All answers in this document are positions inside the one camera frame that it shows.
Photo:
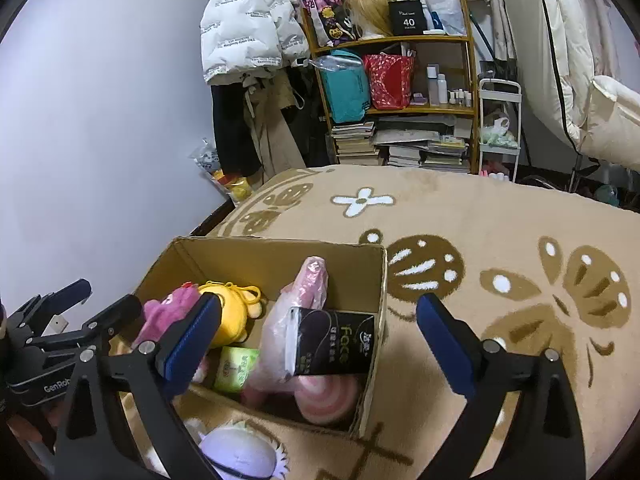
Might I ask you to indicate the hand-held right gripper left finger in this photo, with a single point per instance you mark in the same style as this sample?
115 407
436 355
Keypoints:
192 345

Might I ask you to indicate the green tissue packet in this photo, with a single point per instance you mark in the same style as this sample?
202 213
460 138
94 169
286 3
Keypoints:
237 367

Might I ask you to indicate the purple round plush toy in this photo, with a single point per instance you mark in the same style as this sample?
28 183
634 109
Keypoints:
240 455

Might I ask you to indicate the white bottle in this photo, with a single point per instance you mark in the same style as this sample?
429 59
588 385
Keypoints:
442 90

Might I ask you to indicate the person's left hand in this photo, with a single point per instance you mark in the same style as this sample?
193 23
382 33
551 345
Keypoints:
27 425

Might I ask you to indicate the black box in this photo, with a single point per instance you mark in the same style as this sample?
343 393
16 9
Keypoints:
407 20

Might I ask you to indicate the clear plastic bag of toys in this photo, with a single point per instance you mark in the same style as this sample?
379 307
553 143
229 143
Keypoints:
235 185

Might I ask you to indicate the pale green plastic bag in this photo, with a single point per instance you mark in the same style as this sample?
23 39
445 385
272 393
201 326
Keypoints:
497 135

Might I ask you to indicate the black hanging coat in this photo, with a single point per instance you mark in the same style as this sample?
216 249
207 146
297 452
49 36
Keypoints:
230 130

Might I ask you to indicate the blonde wig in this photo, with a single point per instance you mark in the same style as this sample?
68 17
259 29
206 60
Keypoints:
370 10

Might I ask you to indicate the stack of books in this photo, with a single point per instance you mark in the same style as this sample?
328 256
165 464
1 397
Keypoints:
355 142

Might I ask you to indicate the cream cushion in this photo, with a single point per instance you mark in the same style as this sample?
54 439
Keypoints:
615 115

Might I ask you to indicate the black purple printed package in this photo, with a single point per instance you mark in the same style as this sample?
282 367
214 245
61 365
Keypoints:
330 15

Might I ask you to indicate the pink bear plush toy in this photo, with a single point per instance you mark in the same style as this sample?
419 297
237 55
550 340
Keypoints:
165 310

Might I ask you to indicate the cardboard box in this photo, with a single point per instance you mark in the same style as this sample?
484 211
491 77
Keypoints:
260 255

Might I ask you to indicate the red patterned bag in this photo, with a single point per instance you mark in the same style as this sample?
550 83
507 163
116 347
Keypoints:
387 82

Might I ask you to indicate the pink plastic-wrapped toy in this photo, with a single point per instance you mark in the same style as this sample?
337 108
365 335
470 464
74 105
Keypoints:
277 340

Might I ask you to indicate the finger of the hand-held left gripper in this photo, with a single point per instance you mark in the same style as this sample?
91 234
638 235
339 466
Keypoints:
120 312
75 291

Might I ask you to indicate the teal bag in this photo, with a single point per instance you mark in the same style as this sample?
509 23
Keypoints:
345 90

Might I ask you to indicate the pile of books and papers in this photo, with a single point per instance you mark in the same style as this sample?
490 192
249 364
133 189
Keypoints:
430 150

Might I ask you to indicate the beige hanging coat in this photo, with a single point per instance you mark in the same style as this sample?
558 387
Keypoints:
275 145

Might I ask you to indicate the yellow plush toy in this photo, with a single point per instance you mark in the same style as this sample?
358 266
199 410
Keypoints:
230 315

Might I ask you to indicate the black tissue pack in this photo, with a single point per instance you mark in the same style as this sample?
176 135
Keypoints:
330 342

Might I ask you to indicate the white puffer jacket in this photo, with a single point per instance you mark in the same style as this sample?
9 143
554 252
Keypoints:
245 25

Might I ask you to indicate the white trolley cart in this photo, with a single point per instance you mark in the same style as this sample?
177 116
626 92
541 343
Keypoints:
500 87

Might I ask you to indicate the dark hanging clothing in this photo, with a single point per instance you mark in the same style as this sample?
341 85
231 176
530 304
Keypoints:
312 125

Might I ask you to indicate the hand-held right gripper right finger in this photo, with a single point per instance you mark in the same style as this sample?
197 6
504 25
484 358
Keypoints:
445 345

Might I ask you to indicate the tall grey carton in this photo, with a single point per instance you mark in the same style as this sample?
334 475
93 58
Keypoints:
433 85

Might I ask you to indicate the pink striped roll cushion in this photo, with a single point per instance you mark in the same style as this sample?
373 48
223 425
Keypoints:
325 395

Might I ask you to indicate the wooden shelf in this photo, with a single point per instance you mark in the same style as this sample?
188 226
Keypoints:
450 37

